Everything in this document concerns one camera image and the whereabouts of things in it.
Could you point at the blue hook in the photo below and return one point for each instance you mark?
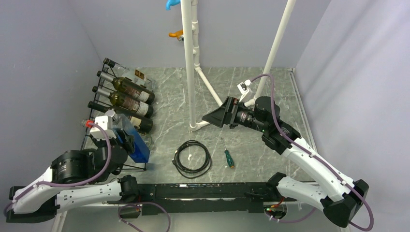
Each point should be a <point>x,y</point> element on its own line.
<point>171,3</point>

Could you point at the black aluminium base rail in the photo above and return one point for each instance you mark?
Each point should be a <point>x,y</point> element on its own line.
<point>171,198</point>

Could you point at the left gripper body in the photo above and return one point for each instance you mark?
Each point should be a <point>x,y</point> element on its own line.
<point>125,141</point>

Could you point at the black wire wine rack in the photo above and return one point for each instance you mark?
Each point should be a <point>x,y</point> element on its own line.
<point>105,104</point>

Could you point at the white PVC pipe frame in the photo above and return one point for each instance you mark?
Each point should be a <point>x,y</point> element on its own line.
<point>244,36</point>

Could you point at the blue glass bottle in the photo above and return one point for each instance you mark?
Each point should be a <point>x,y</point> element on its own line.
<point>121,121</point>

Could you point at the small clear glass bottle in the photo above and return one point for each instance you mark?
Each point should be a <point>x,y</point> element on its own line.
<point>147,138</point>

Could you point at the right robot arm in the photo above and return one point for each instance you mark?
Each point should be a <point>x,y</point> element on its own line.
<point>339,197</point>

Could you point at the tall dark wine bottle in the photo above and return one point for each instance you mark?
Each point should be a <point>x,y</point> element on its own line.
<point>141,123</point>

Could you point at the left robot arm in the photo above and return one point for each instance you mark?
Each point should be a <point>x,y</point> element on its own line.
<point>77,178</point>

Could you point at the clear glass liquor bottle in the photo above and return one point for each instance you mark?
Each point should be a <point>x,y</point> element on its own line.
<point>133,74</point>

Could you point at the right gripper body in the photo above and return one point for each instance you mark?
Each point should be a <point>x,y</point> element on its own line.
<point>243,116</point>

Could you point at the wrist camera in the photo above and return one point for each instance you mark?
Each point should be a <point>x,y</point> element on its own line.
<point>246,92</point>
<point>100,128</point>

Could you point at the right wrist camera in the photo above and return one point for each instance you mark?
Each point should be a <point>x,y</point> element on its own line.
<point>246,92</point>

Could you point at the orange hook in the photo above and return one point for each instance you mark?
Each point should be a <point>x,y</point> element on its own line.
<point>179,35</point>

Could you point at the green handled screwdriver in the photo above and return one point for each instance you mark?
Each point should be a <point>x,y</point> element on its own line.
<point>229,159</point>

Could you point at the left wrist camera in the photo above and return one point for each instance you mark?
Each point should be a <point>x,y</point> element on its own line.
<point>100,128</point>

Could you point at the dark green wine bottle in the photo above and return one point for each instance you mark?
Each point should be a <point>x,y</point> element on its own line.
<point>126,86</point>

